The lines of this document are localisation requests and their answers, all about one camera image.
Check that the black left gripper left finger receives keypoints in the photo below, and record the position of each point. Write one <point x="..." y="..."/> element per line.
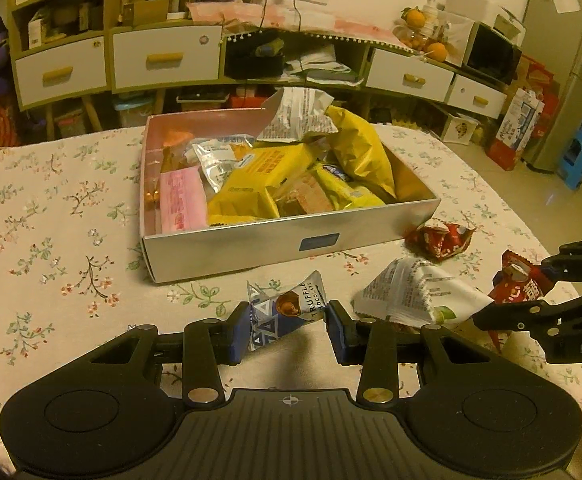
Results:
<point x="207" y="344"/>

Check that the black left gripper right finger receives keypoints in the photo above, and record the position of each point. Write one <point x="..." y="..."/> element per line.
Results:
<point x="372" y="346"/>

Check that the red candy wrapper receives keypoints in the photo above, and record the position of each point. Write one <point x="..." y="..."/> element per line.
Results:
<point x="439" y="241"/>
<point x="519" y="280"/>

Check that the white printed snack packet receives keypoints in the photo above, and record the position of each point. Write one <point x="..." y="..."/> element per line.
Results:
<point x="414" y="292"/>

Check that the silver blue truffle chocolate packet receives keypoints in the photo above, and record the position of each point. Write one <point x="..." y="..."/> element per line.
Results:
<point x="278" y="313"/>

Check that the pink candy bar packet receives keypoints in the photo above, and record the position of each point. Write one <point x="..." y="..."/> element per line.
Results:
<point x="182" y="201"/>

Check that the white and blue snack packet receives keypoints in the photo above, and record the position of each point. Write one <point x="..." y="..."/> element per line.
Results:
<point x="218" y="157"/>

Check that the tall yellow snack packet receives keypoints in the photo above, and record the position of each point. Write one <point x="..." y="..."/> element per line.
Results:
<point x="360" y="152"/>

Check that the pecan nut white packet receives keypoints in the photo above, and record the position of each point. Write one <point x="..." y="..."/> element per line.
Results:
<point x="297" y="113"/>

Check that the orange white snack packet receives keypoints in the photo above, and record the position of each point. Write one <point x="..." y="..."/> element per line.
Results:
<point x="174" y="151"/>

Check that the blue plastic stool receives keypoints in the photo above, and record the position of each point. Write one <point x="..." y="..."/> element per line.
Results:
<point x="570" y="168"/>

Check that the pink and silver cardboard box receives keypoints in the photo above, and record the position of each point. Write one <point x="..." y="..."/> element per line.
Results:
<point x="186" y="255"/>

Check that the small yellow chips packet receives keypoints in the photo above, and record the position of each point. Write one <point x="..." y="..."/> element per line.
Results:
<point x="343" y="192"/>

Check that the large yellow biscuit packet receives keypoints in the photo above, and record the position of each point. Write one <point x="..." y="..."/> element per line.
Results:
<point x="249" y="194"/>

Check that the floral tablecloth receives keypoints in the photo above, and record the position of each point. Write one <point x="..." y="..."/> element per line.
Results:
<point x="72" y="274"/>

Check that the far right small drawer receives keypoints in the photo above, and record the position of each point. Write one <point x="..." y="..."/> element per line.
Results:
<point x="473" y="96"/>

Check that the black microwave oven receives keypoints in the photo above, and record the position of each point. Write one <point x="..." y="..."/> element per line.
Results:
<point x="491" y="54"/>

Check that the grey refrigerator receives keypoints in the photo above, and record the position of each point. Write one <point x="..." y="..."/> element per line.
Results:
<point x="554" y="39"/>

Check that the right white drawer cabinet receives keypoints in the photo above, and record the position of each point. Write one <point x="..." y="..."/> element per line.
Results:
<point x="392" y="72"/>

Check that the white drawer cabinet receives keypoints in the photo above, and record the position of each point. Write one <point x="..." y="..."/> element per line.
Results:
<point x="71" y="68"/>
<point x="392" y="72"/>
<point x="163" y="56"/>

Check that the bowl of oranges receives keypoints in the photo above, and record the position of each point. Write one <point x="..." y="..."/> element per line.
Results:
<point x="421" y="30"/>

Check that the middle white drawer cabinet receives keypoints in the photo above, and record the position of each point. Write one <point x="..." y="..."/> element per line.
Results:
<point x="163" y="56"/>

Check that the left white drawer cabinet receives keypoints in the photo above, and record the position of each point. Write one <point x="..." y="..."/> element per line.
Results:
<point x="71" y="68"/>

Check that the pink cloth on shelf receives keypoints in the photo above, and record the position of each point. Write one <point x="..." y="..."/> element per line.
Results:
<point x="239" y="18"/>

